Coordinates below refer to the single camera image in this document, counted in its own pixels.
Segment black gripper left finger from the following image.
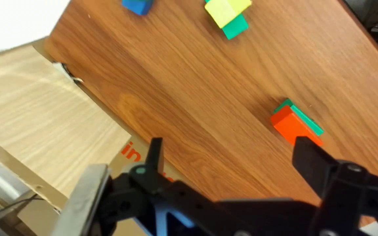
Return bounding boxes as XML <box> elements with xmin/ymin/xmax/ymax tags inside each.
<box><xmin>145</xmin><ymin>137</ymin><xmax>165</xmax><ymax>183</ymax></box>

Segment small green block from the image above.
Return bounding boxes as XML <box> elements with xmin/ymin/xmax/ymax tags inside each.
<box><xmin>221</xmin><ymin>13</ymin><xmax>250</xmax><ymax>40</ymax></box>

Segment yellow cube block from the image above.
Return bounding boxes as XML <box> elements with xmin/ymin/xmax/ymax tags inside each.
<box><xmin>205</xmin><ymin>0</ymin><xmax>252</xmax><ymax>29</ymax></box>

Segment orange rectangular block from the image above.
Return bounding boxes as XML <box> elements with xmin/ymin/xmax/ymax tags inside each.
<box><xmin>271</xmin><ymin>106</ymin><xmax>323</xmax><ymax>145</ymax></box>

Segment light wooden board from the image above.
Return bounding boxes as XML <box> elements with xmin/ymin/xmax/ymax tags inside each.
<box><xmin>0</xmin><ymin>46</ymin><xmax>130</xmax><ymax>208</ymax></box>

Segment green rectangular block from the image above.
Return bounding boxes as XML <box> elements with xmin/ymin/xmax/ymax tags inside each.
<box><xmin>273</xmin><ymin>98</ymin><xmax>325</xmax><ymax>136</ymax></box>

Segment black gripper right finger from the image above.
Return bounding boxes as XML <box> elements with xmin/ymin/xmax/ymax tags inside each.
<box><xmin>292</xmin><ymin>136</ymin><xmax>340</xmax><ymax>199</ymax></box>

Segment blue rectangular block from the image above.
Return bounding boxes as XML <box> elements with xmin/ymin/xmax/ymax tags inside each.
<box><xmin>123</xmin><ymin>0</ymin><xmax>154</xmax><ymax>16</ymax></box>

